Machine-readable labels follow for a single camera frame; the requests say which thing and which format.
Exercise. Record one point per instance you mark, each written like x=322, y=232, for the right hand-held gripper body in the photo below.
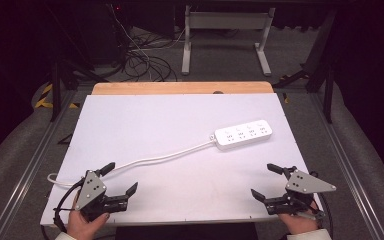
x=305, y=184

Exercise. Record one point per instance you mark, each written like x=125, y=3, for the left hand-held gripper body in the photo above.
x=91, y=189

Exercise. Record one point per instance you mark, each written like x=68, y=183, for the white power strip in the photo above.
x=243, y=134

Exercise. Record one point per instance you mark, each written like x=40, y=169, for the person's right hand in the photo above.
x=298, y=223

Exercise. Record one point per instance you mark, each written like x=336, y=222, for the person's left hand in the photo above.
x=81, y=228

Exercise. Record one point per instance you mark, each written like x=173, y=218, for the person's right white sleeve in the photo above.
x=308, y=235

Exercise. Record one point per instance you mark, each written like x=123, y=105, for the person's white sleeve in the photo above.
x=63, y=236
x=308, y=235

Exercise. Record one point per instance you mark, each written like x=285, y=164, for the person's left white sleeve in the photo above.
x=63, y=236

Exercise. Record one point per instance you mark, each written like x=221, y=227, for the white board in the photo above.
x=180, y=126

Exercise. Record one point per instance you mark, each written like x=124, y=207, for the black metal stand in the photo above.
x=56, y=90
x=328, y=96

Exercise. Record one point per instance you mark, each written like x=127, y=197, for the aluminium floor rail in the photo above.
x=26, y=166
x=346, y=166

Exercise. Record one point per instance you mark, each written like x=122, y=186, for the white metal desk frame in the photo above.
x=228, y=20

